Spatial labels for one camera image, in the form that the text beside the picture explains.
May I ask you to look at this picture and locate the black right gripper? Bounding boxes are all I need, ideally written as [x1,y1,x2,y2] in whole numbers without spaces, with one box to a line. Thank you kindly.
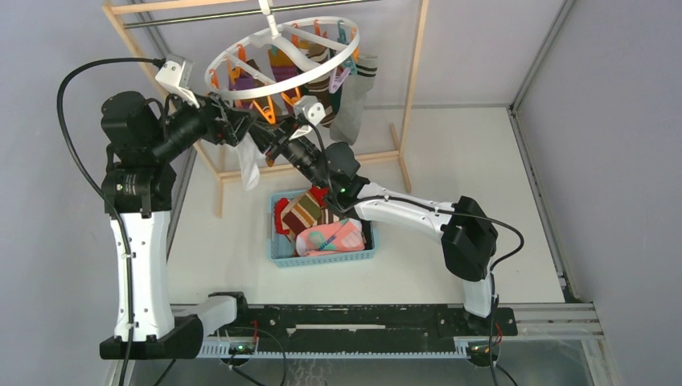
[248,112,329,192]

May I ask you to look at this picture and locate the orange clothespin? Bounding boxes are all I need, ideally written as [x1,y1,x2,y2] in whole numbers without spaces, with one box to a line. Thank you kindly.
[252,96,277,125]
[281,87,302,107]

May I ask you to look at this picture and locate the pink sock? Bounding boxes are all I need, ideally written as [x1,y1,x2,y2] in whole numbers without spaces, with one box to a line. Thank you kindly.
[295,219,365,257]

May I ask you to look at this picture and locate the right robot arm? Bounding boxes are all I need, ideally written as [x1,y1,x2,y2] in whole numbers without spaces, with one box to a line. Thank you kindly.
[249,117,499,335]

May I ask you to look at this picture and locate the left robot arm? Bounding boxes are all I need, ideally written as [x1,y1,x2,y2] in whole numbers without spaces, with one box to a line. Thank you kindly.
[99,91,256,360]

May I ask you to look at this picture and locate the white round sock hanger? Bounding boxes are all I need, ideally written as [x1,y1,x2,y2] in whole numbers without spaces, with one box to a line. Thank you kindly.
[203,8,360,101]

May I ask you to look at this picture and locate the red sock in basket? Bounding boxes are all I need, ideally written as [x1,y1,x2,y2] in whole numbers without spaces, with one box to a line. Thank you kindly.
[308,186,329,208]

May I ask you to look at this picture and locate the grey striped hanging sock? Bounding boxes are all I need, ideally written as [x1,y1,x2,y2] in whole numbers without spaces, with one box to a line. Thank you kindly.
[330,54,379,145]

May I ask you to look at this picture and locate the maroon tan striped sock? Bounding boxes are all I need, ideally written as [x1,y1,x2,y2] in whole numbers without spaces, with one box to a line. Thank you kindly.
[280,191,323,235]

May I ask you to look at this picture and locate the purple clothespin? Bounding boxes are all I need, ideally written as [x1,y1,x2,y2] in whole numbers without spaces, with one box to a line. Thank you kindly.
[328,66,351,94]

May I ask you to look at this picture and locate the light blue plastic basket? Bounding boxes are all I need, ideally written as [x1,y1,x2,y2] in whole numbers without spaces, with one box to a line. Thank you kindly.
[268,190,378,268]

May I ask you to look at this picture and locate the teal clothespin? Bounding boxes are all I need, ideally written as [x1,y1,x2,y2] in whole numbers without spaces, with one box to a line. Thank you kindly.
[337,20,348,45]

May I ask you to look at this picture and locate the metal hanging rod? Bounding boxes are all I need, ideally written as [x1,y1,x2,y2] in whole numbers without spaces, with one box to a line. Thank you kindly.
[122,0,377,30]

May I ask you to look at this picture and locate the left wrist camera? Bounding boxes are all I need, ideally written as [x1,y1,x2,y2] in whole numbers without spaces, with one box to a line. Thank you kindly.
[154,55,200,109]

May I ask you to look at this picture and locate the wooden drying rack frame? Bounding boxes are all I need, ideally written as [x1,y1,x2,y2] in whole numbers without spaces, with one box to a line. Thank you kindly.
[101,1,429,219]

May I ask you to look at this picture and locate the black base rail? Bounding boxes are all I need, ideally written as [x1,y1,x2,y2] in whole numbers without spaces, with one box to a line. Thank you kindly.
[217,304,519,355]

